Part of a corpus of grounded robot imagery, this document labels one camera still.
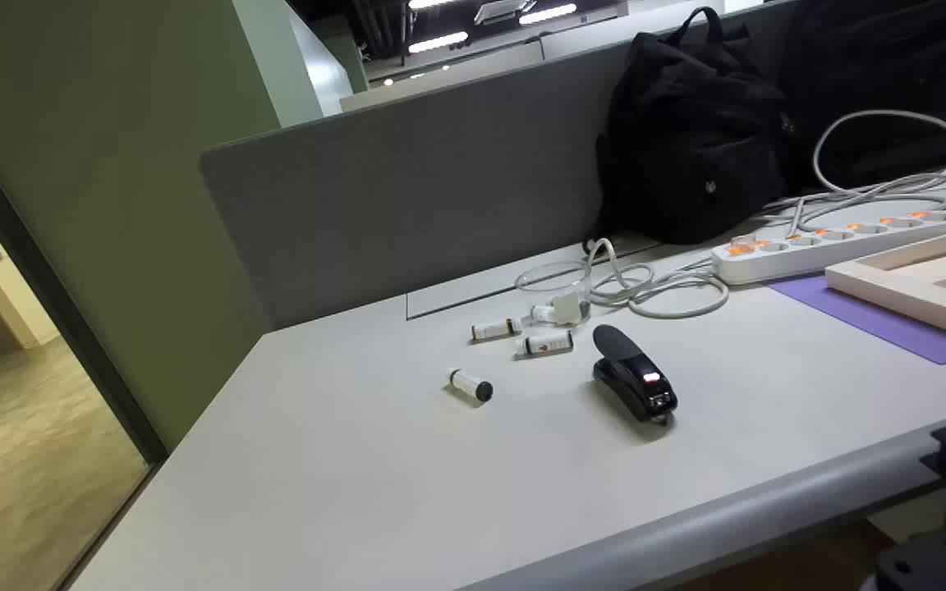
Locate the black stapler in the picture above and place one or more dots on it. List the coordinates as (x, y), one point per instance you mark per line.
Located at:
(629, 372)

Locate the white cylinder with black cap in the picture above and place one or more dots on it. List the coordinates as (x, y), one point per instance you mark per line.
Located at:
(489, 330)
(470, 386)
(545, 343)

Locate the white charger plug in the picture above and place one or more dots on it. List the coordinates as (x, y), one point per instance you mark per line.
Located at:
(564, 310)

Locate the grey desk partition panel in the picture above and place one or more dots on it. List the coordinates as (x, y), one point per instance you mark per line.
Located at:
(419, 197)

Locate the black backpack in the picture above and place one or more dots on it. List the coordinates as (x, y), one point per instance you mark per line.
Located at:
(691, 134)

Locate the white power strip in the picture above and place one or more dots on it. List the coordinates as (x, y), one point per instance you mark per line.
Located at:
(834, 244)

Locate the purple mat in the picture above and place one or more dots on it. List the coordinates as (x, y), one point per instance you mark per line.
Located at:
(879, 318)

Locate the black bag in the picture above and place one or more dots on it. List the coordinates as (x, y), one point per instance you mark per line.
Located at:
(879, 78)

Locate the dark door frame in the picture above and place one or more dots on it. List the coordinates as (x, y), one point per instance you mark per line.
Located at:
(47, 298)

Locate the light wooden frame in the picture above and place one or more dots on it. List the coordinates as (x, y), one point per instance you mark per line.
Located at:
(922, 284)

